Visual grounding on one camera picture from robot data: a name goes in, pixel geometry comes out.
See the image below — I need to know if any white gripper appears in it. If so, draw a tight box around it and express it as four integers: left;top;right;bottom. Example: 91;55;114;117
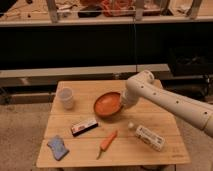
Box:
120;90;139;109

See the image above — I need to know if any orange ceramic bowl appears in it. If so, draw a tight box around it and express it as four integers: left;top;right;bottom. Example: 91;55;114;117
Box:
93;92;121;118

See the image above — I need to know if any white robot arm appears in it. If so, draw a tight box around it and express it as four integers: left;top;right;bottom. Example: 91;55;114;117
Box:
120;70;213;138

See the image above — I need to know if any wooden folding table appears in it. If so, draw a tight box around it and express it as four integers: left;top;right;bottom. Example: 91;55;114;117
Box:
36;80;190;168

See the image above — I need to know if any white plastic bottle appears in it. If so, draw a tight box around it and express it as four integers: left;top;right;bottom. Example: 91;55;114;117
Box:
128;122;165;151

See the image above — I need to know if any orange toy carrot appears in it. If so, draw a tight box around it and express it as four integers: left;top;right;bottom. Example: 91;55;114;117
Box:
96;130;118;159

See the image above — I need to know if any clear plastic cup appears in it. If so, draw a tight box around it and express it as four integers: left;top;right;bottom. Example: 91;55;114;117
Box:
56;87;74;110

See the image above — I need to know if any black white eraser box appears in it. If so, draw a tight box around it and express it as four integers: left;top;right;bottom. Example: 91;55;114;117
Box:
71;117;98;137

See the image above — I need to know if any red object on shelf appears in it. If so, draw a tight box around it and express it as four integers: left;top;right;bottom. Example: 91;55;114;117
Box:
101;0;135;17

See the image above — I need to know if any blue sponge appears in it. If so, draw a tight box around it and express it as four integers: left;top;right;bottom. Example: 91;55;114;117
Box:
47;135;69;161

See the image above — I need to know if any long metal bench shelf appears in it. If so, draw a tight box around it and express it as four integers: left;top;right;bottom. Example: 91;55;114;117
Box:
0;64;170;87

